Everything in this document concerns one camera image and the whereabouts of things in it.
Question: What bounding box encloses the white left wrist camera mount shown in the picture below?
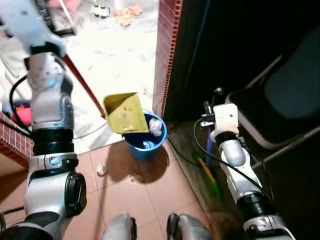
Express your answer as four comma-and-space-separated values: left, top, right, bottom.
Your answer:
0, 0, 67, 57

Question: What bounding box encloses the brown crumpled debris pile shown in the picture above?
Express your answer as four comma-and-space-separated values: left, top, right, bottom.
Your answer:
114, 5, 143, 26

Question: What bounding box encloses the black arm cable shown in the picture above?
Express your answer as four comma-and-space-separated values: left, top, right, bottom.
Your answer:
193, 116, 267, 197
9, 74, 32, 132

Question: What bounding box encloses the black folding chair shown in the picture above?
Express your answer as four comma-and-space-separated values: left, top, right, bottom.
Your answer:
225, 30, 320, 166

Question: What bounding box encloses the yellow-green dustpan with red handle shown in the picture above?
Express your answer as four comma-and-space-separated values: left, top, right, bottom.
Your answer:
62, 54, 150, 135

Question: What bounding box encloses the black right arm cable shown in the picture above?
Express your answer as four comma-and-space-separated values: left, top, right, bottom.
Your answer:
193, 116, 267, 197

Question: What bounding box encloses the grey robot leg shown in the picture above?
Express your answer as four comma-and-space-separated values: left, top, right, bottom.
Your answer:
166, 213, 213, 240
102, 213, 137, 240

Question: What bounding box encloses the blue plastic bucket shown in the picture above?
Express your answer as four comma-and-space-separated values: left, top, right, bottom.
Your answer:
122, 111, 168, 162

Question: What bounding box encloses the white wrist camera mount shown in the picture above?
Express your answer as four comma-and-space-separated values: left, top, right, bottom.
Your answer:
0, 0, 67, 57
212, 103, 239, 133

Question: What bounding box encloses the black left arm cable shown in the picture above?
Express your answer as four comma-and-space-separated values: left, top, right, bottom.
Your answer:
9, 74, 32, 132

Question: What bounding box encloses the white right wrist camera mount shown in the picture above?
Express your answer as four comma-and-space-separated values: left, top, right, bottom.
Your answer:
212, 103, 239, 133

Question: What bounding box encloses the grey robot right leg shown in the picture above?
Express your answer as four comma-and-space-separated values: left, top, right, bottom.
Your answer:
166, 213, 213, 240

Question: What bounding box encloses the grey robot left leg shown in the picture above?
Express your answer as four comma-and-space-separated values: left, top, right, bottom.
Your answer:
102, 213, 137, 240

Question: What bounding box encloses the crumpled white paper ball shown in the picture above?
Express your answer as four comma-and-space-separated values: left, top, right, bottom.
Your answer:
96, 163, 107, 177
149, 117, 165, 137

